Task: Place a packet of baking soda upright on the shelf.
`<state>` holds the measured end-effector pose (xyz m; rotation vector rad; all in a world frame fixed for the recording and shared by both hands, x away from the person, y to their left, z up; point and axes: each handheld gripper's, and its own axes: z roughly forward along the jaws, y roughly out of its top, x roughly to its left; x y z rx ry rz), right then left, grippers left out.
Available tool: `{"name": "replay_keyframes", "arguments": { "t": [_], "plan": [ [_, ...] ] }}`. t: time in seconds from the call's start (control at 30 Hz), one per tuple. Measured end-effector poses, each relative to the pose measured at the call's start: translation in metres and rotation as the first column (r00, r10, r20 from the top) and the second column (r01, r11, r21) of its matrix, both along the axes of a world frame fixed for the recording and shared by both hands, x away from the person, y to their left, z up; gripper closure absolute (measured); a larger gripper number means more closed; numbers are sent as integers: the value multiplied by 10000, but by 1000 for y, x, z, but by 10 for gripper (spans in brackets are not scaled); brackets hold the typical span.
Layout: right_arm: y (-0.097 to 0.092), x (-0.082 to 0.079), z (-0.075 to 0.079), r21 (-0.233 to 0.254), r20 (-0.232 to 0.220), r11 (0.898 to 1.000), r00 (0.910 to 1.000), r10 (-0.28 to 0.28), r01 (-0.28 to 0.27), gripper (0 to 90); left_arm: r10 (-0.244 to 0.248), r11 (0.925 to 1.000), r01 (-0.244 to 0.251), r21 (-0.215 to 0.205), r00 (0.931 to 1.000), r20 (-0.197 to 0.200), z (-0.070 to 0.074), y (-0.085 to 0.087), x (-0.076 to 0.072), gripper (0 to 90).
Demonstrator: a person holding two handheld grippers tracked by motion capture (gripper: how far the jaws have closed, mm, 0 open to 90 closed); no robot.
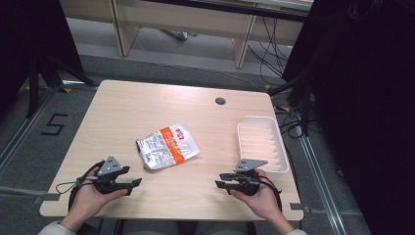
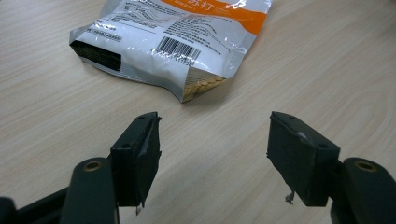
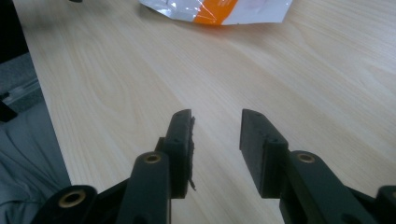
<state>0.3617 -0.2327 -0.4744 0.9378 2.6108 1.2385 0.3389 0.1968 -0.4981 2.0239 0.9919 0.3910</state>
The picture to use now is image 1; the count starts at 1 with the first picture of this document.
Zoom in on grey power strip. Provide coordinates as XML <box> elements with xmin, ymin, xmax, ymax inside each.
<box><xmin>160</xmin><ymin>28</ymin><xmax>199</xmax><ymax>42</ymax></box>

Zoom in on white plastic basket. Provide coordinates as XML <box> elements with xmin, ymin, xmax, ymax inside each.
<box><xmin>236</xmin><ymin>115</ymin><xmax>291</xmax><ymax>180</ymax></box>

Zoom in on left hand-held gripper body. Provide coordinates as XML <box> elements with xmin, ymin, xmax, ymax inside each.
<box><xmin>76</xmin><ymin>155</ymin><xmax>131</xmax><ymax>196</ymax></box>

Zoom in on black metal stand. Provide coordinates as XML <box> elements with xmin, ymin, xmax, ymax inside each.
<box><xmin>268</xmin><ymin>72</ymin><xmax>315</xmax><ymax>137</ymax></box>

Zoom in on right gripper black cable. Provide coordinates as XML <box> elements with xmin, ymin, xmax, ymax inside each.
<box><xmin>258</xmin><ymin>175</ymin><xmax>284</xmax><ymax>212</ymax></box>

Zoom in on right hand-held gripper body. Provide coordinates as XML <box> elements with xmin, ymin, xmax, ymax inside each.
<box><xmin>233</xmin><ymin>158</ymin><xmax>269</xmax><ymax>197</ymax></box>

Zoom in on black curtain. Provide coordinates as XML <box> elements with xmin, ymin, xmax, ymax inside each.
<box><xmin>281</xmin><ymin>0</ymin><xmax>415</xmax><ymax>235</ymax></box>
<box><xmin>0</xmin><ymin>0</ymin><xmax>84</xmax><ymax>122</ymax></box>

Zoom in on white and orange snack packet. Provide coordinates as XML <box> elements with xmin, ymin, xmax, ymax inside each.
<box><xmin>135</xmin><ymin>122</ymin><xmax>202</xmax><ymax>171</ymax></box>

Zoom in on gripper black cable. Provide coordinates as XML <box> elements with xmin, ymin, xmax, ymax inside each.
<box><xmin>68</xmin><ymin>160</ymin><xmax>106</xmax><ymax>212</ymax></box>
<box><xmin>258</xmin><ymin>175</ymin><xmax>284</xmax><ymax>212</ymax></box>

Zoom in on metal floor rail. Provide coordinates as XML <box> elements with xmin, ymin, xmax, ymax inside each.
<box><xmin>299</xmin><ymin>134</ymin><xmax>348</xmax><ymax>235</ymax></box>
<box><xmin>0</xmin><ymin>87</ymin><xmax>58</xmax><ymax>177</ymax></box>

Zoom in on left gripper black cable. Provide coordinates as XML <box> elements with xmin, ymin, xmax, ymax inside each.
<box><xmin>68</xmin><ymin>160</ymin><xmax>106</xmax><ymax>212</ymax></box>

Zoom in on light wooden desk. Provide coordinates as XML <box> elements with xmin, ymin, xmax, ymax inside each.
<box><xmin>59</xmin><ymin>0</ymin><xmax>315</xmax><ymax>70</ymax></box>

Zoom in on person's right hand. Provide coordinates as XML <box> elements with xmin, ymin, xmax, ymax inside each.
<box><xmin>229</xmin><ymin>167</ymin><xmax>284</xmax><ymax>223</ymax></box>

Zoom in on black floor cables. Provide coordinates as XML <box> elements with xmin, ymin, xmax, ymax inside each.
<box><xmin>247</xmin><ymin>15</ymin><xmax>295</xmax><ymax>86</ymax></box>

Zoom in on black tripod stand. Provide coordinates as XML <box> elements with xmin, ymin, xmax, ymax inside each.
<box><xmin>24</xmin><ymin>52</ymin><xmax>99</xmax><ymax>119</ymax></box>

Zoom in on thin grey cable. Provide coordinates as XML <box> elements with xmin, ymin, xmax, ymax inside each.
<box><xmin>55</xmin><ymin>180</ymin><xmax>81</xmax><ymax>196</ymax></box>

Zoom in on person's left hand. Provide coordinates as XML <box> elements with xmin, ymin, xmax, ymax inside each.
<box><xmin>67</xmin><ymin>165</ymin><xmax>129</xmax><ymax>227</ymax></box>

